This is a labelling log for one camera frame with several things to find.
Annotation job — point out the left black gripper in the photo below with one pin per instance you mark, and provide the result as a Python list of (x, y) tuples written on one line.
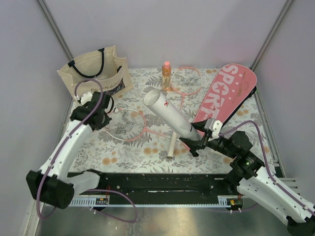
[(108, 119)]

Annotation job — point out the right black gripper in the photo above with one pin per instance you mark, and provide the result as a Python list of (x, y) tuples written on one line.
[(193, 145)]

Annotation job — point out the white shuttlecock tube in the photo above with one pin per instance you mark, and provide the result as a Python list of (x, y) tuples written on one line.
[(162, 107)]

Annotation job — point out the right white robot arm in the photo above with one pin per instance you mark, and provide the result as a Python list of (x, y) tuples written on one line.
[(253, 177)]

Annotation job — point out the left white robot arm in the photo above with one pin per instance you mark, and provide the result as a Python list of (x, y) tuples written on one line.
[(51, 184)]

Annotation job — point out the pink racket near left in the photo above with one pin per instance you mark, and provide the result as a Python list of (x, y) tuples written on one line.
[(129, 125)]

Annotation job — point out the floral table mat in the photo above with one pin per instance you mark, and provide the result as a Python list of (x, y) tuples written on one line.
[(148, 153)]

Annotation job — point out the beige canvas tote bag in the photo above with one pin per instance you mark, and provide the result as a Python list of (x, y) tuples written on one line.
[(96, 71)]

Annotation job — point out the pink racket near bottle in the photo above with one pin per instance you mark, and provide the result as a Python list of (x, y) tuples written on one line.
[(186, 81)]

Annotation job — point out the pink racket cover bag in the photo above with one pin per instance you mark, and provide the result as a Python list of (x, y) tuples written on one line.
[(232, 85)]

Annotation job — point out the orange drink bottle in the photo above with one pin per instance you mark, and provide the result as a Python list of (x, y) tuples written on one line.
[(166, 76)]

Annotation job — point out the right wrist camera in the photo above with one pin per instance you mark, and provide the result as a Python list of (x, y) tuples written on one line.
[(214, 126)]

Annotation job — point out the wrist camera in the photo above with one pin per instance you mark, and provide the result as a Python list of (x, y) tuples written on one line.
[(214, 126), (86, 97)]

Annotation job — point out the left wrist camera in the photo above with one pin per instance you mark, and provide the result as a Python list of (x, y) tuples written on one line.
[(86, 97)]

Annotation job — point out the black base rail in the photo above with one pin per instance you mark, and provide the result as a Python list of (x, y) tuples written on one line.
[(131, 184)]

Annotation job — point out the white cable duct strip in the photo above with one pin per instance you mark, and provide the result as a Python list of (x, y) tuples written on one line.
[(181, 199)]

